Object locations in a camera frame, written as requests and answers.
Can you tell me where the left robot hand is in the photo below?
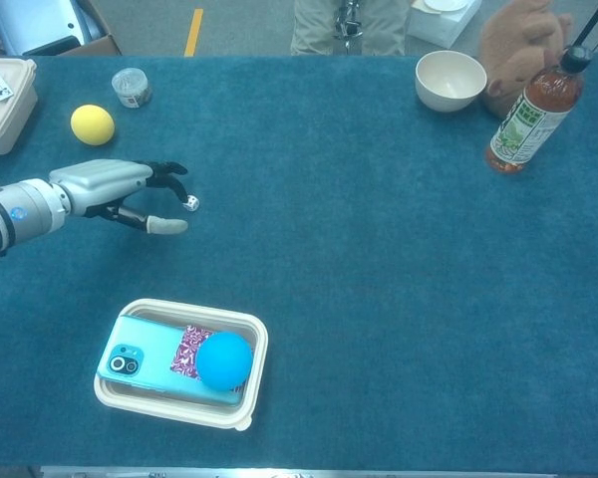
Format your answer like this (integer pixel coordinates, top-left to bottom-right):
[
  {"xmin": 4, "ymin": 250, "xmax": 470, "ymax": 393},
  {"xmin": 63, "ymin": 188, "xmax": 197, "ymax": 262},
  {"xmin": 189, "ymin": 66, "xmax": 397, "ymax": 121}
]
[{"xmin": 48, "ymin": 158, "xmax": 189, "ymax": 235}]

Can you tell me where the yellow foam ball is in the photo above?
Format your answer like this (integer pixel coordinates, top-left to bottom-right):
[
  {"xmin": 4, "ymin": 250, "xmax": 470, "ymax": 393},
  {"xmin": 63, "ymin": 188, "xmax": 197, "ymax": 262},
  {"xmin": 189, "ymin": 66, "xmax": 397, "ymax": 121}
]
[{"xmin": 70, "ymin": 104, "xmax": 117, "ymax": 146}]

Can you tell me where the clear plastic jar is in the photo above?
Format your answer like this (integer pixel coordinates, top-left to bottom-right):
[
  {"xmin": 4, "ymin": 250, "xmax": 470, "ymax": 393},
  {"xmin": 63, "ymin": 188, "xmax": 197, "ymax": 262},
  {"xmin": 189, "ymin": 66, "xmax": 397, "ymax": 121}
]
[{"xmin": 111, "ymin": 68, "xmax": 153, "ymax": 109}]

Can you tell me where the cream tray holding playing card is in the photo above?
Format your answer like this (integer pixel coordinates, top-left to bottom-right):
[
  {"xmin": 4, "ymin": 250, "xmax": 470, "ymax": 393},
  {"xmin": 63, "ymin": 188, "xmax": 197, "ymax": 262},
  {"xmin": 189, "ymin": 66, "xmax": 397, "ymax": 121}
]
[{"xmin": 0, "ymin": 57, "xmax": 39, "ymax": 155}]

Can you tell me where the cardboard box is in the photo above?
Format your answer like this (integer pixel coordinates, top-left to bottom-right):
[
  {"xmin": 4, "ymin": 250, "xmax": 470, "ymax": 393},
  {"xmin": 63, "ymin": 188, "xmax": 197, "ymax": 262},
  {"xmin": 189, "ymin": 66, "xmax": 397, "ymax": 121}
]
[{"xmin": 0, "ymin": 0, "xmax": 124, "ymax": 57}]

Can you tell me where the grey device in box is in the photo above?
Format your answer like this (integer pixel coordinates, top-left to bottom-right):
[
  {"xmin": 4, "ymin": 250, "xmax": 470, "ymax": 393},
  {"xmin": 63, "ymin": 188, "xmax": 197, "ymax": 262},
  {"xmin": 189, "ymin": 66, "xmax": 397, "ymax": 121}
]
[{"xmin": 0, "ymin": 0, "xmax": 106, "ymax": 56}]

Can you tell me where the light blue smartphone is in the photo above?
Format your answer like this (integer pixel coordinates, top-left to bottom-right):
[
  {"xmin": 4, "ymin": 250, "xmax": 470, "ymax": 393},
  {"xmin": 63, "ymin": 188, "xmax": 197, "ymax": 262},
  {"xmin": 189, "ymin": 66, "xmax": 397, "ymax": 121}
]
[{"xmin": 96, "ymin": 315, "xmax": 248, "ymax": 407}]

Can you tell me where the red patterned card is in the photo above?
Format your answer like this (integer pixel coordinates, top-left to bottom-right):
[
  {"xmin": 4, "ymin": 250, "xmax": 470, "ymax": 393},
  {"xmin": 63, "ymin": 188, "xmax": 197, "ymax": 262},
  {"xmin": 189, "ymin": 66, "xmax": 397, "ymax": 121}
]
[{"xmin": 169, "ymin": 324, "xmax": 215, "ymax": 380}]

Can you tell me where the blue foam ball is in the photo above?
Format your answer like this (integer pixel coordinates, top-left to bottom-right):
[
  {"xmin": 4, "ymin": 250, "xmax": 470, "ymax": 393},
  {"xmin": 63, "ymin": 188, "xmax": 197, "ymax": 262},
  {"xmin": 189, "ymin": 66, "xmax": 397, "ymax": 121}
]
[{"xmin": 195, "ymin": 332, "xmax": 254, "ymax": 391}]

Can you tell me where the cream tray holding phone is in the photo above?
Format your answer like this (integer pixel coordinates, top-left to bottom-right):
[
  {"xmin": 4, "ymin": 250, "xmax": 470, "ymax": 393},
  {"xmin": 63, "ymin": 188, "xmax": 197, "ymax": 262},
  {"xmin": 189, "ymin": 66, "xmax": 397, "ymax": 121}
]
[{"xmin": 93, "ymin": 298, "xmax": 270, "ymax": 432}]

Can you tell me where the person in beige trousers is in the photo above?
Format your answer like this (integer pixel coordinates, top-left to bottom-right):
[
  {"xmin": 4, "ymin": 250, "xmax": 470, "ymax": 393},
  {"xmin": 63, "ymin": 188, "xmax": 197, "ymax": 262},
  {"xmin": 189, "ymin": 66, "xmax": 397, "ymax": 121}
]
[{"xmin": 289, "ymin": 0, "xmax": 411, "ymax": 57}]

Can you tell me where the blue felt table cloth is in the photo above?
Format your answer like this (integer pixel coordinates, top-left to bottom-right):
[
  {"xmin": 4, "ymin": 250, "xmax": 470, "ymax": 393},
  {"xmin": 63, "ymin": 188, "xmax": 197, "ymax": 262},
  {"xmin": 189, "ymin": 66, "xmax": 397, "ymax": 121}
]
[{"xmin": 0, "ymin": 54, "xmax": 598, "ymax": 472}]

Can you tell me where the hanging key bunch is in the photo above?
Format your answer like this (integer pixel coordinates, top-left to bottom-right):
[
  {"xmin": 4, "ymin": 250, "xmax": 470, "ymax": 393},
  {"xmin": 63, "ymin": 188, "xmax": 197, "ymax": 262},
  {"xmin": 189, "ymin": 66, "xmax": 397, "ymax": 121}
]
[{"xmin": 332, "ymin": 0, "xmax": 363, "ymax": 51}]

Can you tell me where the cream bowl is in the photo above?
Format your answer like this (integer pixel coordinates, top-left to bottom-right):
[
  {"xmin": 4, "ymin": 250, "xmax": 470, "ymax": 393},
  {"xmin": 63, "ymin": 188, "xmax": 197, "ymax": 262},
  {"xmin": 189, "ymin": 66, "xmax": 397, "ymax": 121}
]
[{"xmin": 414, "ymin": 50, "xmax": 488, "ymax": 114}]

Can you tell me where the white box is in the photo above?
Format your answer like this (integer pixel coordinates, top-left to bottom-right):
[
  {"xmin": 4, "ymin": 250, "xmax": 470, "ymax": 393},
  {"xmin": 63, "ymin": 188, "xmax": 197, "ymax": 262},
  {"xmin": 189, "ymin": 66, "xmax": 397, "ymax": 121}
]
[{"xmin": 408, "ymin": 0, "xmax": 483, "ymax": 50}]

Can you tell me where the white plate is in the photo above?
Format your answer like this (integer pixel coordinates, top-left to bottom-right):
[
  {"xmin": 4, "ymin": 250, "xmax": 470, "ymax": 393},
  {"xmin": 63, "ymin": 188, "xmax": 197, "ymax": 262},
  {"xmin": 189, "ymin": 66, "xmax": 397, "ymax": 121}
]
[{"xmin": 423, "ymin": 0, "xmax": 467, "ymax": 14}]

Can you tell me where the tea bottle with green label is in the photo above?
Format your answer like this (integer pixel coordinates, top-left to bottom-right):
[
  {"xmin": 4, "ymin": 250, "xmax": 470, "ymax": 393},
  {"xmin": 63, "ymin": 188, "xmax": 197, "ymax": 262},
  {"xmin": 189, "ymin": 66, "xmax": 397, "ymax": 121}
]
[{"xmin": 484, "ymin": 45, "xmax": 593, "ymax": 175}]

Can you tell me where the brown plush toy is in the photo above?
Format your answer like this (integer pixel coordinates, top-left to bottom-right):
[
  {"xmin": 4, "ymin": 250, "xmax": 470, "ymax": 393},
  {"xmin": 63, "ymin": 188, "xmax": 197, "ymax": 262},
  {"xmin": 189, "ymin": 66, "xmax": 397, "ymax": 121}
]
[{"xmin": 479, "ymin": 0, "xmax": 574, "ymax": 120}]

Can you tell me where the black rod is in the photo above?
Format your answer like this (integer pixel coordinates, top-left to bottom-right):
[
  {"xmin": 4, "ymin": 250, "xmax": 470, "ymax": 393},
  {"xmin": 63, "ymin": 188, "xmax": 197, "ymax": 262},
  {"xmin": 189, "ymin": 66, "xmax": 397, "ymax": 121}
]
[{"xmin": 572, "ymin": 0, "xmax": 598, "ymax": 54}]

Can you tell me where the metal table edge rail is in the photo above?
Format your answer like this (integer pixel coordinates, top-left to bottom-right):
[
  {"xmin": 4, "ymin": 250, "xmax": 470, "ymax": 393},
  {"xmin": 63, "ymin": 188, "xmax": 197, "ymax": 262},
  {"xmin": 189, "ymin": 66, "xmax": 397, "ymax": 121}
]
[{"xmin": 39, "ymin": 465, "xmax": 559, "ymax": 478}]

